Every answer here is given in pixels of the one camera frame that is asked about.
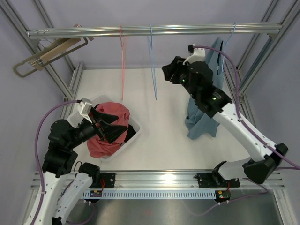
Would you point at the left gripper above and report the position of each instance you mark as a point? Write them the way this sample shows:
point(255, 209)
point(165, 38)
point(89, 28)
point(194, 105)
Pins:
point(111, 131)

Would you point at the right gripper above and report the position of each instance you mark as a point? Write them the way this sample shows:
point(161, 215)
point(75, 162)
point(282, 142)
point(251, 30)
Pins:
point(176, 67)

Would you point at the red t shirt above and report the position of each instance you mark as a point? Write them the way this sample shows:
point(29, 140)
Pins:
point(99, 148)

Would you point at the black t shirt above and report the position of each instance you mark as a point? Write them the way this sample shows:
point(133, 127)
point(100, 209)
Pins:
point(130, 133)

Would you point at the light blue wire hanger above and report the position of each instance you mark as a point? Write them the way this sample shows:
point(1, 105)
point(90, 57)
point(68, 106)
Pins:
point(153, 72)

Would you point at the pink wire hanger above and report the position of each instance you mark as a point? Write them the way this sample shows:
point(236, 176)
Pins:
point(123, 44)

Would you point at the blue t shirt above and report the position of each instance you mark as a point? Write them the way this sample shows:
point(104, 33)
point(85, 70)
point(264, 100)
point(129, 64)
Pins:
point(197, 122)

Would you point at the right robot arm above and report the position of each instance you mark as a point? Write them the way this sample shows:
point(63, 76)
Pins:
point(264, 154)

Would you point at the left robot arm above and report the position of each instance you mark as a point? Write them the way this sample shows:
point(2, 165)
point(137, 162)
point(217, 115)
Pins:
point(52, 206)

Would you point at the wooden hanger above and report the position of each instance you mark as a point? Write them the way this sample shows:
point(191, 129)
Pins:
point(58, 49)

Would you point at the olive flat hanger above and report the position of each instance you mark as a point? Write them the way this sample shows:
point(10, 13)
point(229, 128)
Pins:
point(24, 69)

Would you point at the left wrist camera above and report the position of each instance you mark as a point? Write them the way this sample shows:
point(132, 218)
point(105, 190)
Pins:
point(84, 108)

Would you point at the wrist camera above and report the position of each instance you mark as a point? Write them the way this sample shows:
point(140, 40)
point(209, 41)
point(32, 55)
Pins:
point(84, 108)
point(196, 54)

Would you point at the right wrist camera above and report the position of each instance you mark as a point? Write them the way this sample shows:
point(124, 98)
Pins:
point(196, 54)

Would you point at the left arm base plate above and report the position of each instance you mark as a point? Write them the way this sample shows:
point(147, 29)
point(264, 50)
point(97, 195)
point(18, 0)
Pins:
point(104, 179)

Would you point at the front aluminium rail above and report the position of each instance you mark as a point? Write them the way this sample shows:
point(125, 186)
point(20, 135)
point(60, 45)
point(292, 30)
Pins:
point(169, 179)

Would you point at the white slotted cable duct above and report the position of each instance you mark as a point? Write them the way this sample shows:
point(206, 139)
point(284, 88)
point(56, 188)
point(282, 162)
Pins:
point(150, 194)

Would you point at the aluminium hanging rail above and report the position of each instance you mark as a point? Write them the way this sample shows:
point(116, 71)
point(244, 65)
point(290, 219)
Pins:
point(156, 30)

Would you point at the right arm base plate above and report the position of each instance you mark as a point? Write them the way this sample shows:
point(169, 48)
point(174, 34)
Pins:
point(210, 180)

